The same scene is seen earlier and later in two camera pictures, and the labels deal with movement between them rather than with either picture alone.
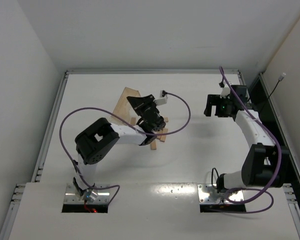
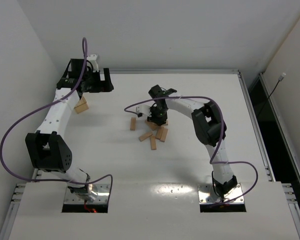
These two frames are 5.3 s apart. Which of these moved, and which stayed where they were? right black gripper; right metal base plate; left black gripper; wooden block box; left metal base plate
Moved: wooden block box; left black gripper; right black gripper
Stayed: left metal base plate; right metal base plate
